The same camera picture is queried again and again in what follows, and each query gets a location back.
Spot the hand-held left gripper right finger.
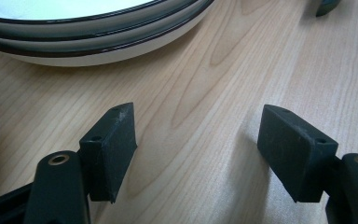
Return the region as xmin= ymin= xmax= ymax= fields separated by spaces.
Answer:
xmin=256 ymin=104 xmax=339 ymax=203

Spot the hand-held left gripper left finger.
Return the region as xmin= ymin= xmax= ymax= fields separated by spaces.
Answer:
xmin=78 ymin=102 xmax=138 ymax=203

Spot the white plate with dark rim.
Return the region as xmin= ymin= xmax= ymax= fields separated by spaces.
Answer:
xmin=0 ymin=0 xmax=216 ymax=68
xmin=0 ymin=0 xmax=201 ymax=41

